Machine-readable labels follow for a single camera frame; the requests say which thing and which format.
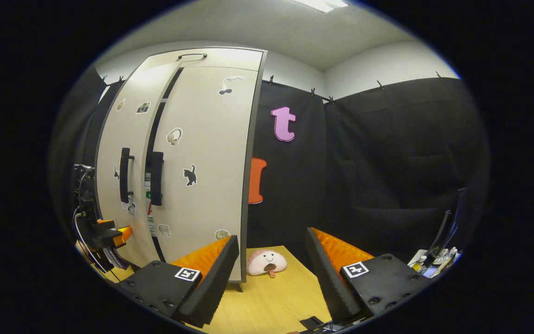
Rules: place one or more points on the small black stand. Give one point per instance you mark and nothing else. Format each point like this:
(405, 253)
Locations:
(312, 323)

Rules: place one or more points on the black backdrop cloth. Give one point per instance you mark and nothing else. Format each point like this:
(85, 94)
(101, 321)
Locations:
(378, 162)

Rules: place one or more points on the clear plastic bottle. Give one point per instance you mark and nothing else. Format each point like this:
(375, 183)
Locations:
(441, 256)
(451, 253)

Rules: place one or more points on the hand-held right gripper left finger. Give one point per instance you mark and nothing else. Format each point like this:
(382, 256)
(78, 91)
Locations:
(213, 285)

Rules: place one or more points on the white open-shelf cabinet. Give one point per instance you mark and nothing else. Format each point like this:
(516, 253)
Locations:
(171, 86)

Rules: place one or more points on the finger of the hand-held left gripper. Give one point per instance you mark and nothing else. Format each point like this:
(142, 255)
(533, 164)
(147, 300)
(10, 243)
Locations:
(104, 221)
(124, 235)

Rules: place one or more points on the pink smiling plush toy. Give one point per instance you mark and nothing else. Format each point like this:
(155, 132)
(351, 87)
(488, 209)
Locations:
(267, 262)

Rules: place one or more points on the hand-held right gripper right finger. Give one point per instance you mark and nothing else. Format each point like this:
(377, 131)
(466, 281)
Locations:
(329, 278)

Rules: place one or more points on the ceiling light panel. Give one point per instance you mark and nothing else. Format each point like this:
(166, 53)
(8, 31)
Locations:
(322, 4)

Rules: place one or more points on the white cabinet drawer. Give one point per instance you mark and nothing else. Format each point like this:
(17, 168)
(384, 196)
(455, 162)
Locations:
(230, 58)

